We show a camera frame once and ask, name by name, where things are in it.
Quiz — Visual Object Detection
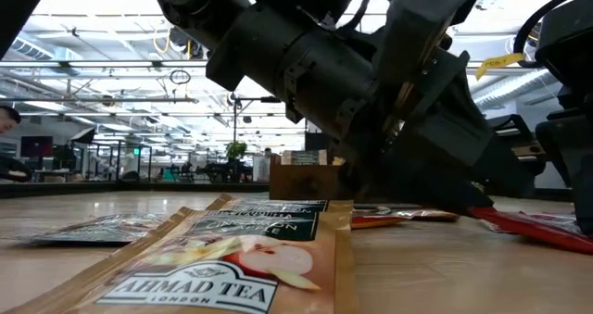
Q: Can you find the person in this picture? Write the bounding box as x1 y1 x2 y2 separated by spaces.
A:
0 105 34 183

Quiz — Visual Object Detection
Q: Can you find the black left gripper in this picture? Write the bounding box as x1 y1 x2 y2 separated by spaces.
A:
340 0 495 215

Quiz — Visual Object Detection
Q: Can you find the dark monitor screen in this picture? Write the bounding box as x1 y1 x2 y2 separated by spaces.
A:
20 135 54 158

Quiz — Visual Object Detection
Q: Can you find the black hanging cable loop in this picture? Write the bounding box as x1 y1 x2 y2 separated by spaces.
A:
169 69 193 86

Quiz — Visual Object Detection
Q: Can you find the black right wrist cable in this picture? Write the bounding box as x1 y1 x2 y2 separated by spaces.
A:
512 0 593 69

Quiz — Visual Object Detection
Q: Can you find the wooden three-compartment box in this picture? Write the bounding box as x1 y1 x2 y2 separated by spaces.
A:
269 154 347 202

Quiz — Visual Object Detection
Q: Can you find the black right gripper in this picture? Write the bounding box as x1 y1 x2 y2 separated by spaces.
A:
486 0 593 236

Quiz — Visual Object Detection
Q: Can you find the red strawberry tea bag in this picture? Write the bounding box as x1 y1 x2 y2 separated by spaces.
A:
466 206 593 256
481 210 585 236

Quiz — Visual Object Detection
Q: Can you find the yellow cable tag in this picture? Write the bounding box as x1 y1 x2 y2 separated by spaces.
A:
475 52 525 82

